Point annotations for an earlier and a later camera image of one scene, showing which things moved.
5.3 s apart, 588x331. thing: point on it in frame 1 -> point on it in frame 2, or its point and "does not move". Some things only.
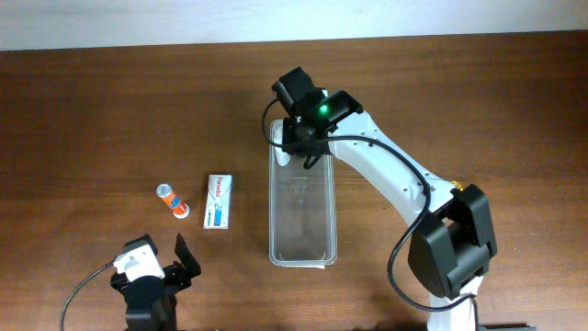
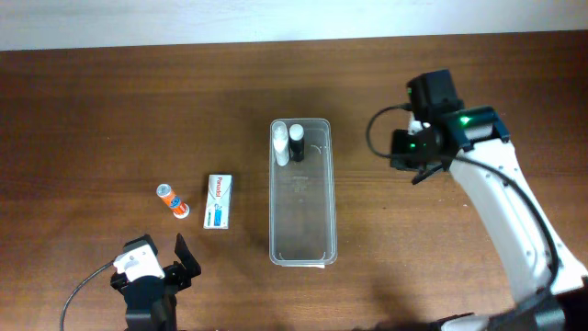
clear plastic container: (302, 207) does not move
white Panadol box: (218, 213) does not move
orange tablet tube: (179, 208) does not move
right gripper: (303, 143) -> (409, 150)
